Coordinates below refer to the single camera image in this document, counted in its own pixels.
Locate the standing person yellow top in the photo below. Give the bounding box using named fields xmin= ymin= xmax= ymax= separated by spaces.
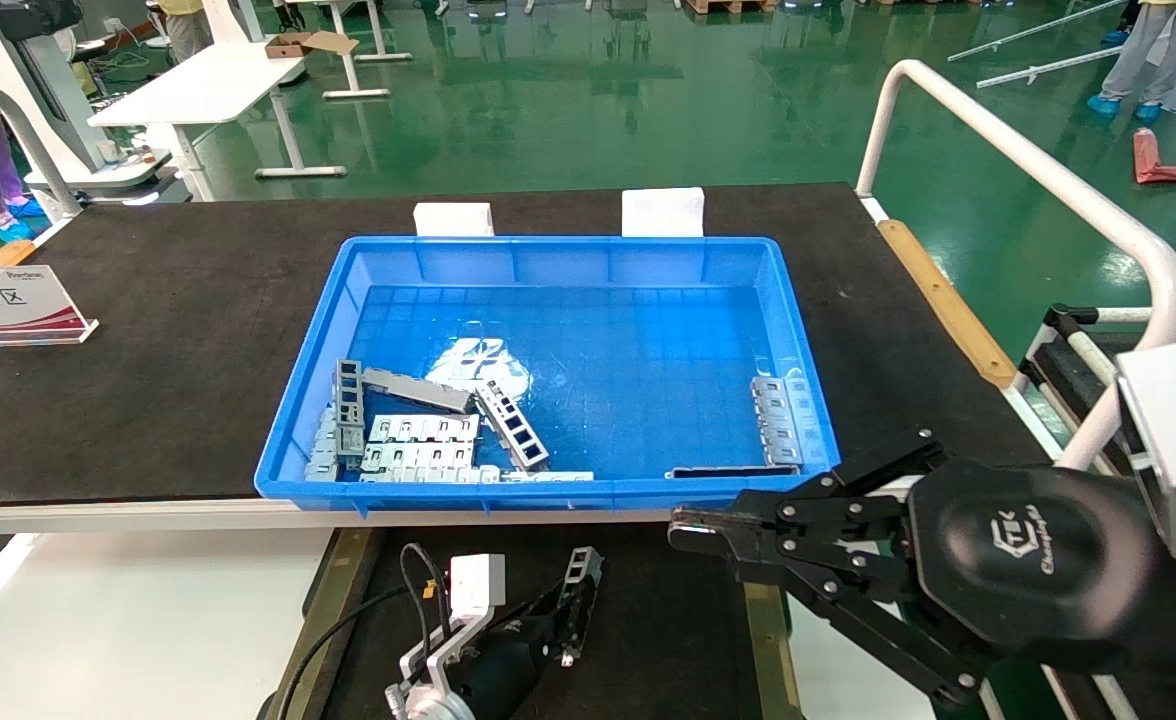
xmin=152 ymin=0 xmax=215 ymax=62

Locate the grey notched metal bracket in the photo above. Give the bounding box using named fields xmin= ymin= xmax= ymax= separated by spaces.
xmin=304 ymin=404 xmax=345 ymax=483

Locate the white tube table railing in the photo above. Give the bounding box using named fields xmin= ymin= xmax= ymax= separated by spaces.
xmin=853 ymin=58 xmax=1176 ymax=471

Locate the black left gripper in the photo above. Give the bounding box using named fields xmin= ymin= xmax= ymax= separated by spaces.
xmin=448 ymin=586 xmax=580 ymax=720

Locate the white desk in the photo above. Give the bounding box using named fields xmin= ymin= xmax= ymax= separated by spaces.
xmin=87 ymin=40 xmax=349 ymax=202
xmin=322 ymin=0 xmax=415 ymax=102

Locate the long grey slotted strip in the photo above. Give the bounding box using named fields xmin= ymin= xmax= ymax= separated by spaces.
xmin=358 ymin=466 xmax=596 ymax=485

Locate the grey tube table railing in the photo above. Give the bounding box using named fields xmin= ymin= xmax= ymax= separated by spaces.
xmin=0 ymin=80 xmax=82 ymax=222

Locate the white pole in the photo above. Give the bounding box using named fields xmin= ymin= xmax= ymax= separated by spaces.
xmin=975 ymin=44 xmax=1126 ymax=90
xmin=947 ymin=0 xmax=1131 ymax=64

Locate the acrylic sign stand red white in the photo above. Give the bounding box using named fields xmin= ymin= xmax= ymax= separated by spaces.
xmin=0 ymin=264 xmax=100 ymax=349

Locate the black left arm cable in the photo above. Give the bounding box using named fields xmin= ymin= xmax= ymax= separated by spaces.
xmin=276 ymin=543 xmax=451 ymax=720

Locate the black metal frame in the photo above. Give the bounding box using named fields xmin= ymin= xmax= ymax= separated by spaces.
xmin=1018 ymin=303 xmax=1176 ymax=471

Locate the flat grey metal strip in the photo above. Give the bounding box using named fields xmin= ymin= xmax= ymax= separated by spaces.
xmin=363 ymin=367 xmax=476 ymax=415

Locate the silver camera mounting bracket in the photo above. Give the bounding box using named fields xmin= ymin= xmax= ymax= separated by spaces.
xmin=385 ymin=608 xmax=494 ymax=701

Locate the grey metal ladder part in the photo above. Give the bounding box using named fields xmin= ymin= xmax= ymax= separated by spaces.
xmin=334 ymin=358 xmax=367 ymax=469
xmin=474 ymin=379 xmax=552 ymax=472
xmin=558 ymin=546 xmax=606 ymax=669

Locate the brass rail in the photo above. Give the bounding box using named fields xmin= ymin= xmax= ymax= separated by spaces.
xmin=263 ymin=527 xmax=374 ymax=720
xmin=741 ymin=578 xmax=799 ymax=720

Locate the black container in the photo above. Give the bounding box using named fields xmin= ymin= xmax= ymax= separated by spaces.
xmin=323 ymin=524 xmax=771 ymax=720

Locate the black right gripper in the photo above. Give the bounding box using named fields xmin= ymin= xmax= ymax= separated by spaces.
xmin=668 ymin=428 xmax=1161 ymax=713

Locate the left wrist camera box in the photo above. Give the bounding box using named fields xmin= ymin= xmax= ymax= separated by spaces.
xmin=448 ymin=553 xmax=507 ymax=614

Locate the grey slotted metal bracket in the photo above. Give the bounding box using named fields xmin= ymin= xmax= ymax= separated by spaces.
xmin=751 ymin=376 xmax=811 ymax=467

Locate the person in grey trousers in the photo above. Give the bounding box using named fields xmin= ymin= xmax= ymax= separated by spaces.
xmin=1086 ymin=0 xmax=1176 ymax=124

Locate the white foam block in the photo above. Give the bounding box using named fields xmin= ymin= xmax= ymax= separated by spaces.
xmin=621 ymin=187 xmax=706 ymax=239
xmin=414 ymin=202 xmax=495 ymax=239

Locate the dark metal strip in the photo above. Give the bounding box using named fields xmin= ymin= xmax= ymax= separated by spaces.
xmin=665 ymin=463 xmax=801 ymax=480

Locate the open cardboard box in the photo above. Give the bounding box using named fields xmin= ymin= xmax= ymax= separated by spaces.
xmin=264 ymin=30 xmax=360 ymax=60

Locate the grey slotted metal plate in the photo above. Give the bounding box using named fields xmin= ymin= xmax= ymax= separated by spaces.
xmin=361 ymin=445 xmax=480 ymax=471
xmin=368 ymin=413 xmax=482 ymax=447

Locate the large blue plastic bin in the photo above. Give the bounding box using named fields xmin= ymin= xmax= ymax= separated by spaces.
xmin=253 ymin=235 xmax=843 ymax=517

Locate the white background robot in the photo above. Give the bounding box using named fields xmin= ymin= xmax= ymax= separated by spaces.
xmin=0 ymin=0 xmax=189 ymax=207

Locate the black table mat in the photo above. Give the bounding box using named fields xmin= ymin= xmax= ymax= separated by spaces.
xmin=0 ymin=182 xmax=1055 ymax=507

